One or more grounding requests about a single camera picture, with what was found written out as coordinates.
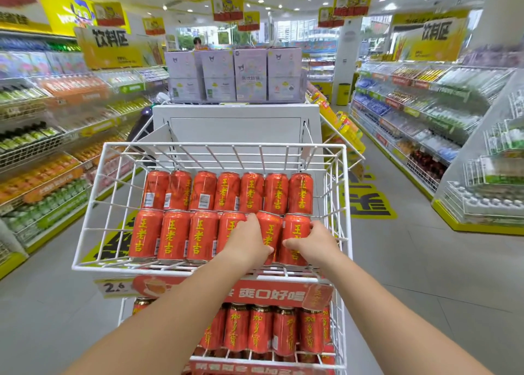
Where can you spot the person's right hand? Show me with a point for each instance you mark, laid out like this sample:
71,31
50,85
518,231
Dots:
321,246

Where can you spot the long drinks shelf unit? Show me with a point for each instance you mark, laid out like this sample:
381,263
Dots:
417,113
49,141

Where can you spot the person's right thumb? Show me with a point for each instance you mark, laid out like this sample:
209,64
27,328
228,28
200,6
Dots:
292,244

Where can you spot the rows of red cans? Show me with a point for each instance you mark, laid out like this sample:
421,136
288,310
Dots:
174,233
260,327

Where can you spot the person's left hand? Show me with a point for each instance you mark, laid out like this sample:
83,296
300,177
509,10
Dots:
245,244

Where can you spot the white pillar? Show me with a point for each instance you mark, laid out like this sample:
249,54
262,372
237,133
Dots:
346,59

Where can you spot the person's right forearm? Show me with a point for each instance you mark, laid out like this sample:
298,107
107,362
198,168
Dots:
389,321

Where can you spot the yellow zone sign board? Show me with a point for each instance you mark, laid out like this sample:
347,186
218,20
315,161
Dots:
108,47
434,39

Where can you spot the yellow waste bin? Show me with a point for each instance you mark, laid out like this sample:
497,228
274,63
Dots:
343,94

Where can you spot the person's left thumb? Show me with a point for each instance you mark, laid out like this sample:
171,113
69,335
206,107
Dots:
265,251

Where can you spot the yellow wall banner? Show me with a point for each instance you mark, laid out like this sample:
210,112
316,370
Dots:
67,12

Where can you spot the person's left forearm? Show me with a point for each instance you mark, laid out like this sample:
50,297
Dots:
172,321

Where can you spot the stack of pale purple boxes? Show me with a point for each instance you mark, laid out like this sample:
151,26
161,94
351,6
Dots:
249,74

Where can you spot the group of hanging promo signs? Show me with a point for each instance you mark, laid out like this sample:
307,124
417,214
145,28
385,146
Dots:
227,8

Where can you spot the yellow black floor sticker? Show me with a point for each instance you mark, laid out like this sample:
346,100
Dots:
112,244
368,201

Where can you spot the side shelf with yellow packets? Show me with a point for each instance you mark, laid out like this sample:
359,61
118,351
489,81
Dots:
342,127

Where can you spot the white display stand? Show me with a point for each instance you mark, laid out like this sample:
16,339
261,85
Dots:
235,129

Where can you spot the red price label strip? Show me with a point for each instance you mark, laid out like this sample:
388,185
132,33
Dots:
262,295
245,369

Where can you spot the red drink can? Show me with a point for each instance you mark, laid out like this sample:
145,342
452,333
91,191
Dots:
295,227
271,227

